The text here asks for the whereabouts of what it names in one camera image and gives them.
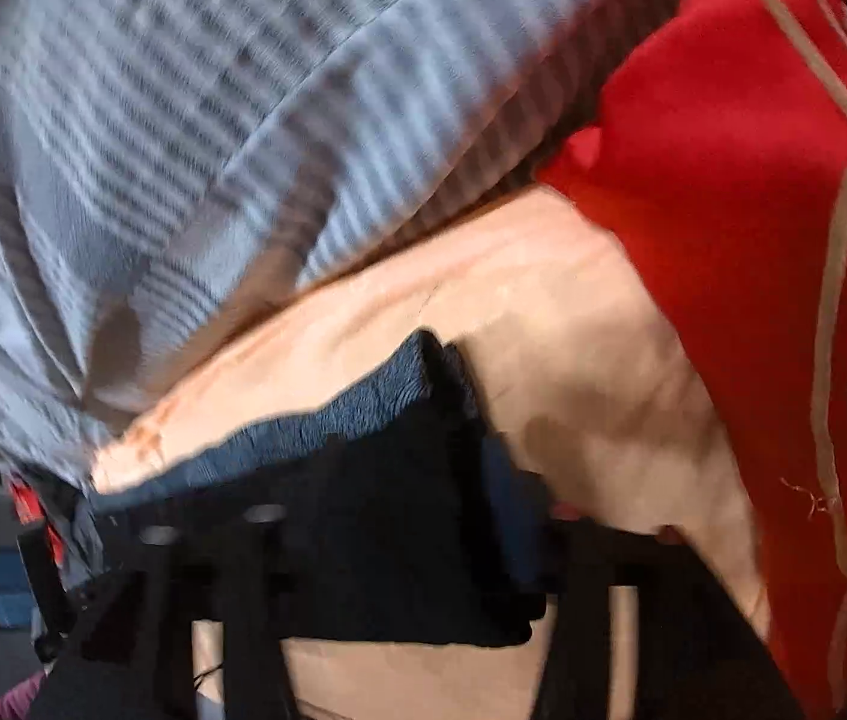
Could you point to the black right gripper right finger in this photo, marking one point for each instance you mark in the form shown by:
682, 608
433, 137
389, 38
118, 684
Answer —
550, 551

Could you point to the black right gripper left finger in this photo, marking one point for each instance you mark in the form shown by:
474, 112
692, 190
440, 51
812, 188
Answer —
281, 530

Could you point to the black pants with patterned waistband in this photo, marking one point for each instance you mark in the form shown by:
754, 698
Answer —
425, 560

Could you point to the red embroidered pillow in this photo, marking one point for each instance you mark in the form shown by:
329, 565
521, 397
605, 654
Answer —
719, 160

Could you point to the grey striped duvet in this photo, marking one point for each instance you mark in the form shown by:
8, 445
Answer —
171, 170

